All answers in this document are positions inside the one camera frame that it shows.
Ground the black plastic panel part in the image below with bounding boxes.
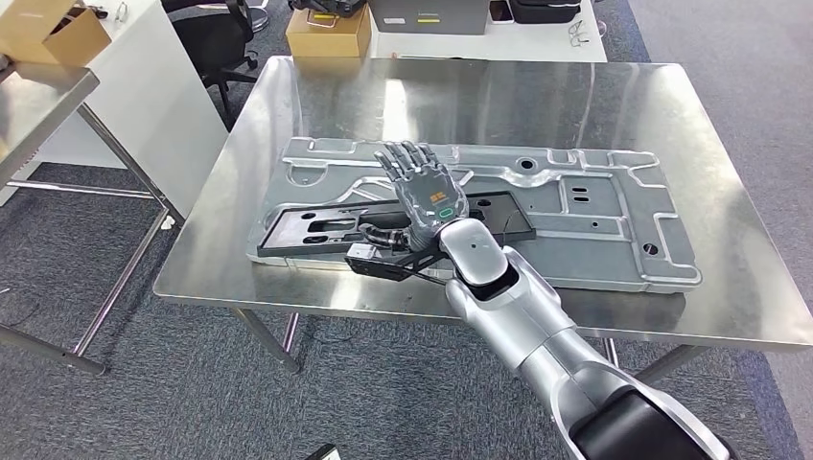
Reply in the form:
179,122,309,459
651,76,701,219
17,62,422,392
257,190,538,259

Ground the stainless steel workbench table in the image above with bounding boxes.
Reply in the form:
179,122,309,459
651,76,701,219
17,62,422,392
151,56,813,386

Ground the stamped grey metal plate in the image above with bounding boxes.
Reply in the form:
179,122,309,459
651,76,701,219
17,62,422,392
245,136,705,295

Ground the grey box with labels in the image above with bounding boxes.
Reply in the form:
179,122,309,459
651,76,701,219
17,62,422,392
368,0,492,36

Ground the black device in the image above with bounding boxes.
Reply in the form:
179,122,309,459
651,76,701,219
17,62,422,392
289,0,368,19

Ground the black carry case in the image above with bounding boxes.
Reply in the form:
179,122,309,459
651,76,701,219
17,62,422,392
507,0,582,25

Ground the black office chair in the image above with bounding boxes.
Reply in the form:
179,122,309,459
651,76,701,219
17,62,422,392
161,0,261,132

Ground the white cabinet desk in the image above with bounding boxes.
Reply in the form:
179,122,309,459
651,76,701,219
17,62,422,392
35,0,230,220

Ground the small steel table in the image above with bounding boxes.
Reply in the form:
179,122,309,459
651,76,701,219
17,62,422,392
0,59,187,377

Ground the open cardboard box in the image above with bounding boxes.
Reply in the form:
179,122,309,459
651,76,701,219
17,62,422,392
0,0,113,69

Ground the black right wrist camera bracket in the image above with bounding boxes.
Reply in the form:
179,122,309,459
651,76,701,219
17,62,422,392
344,243,453,285

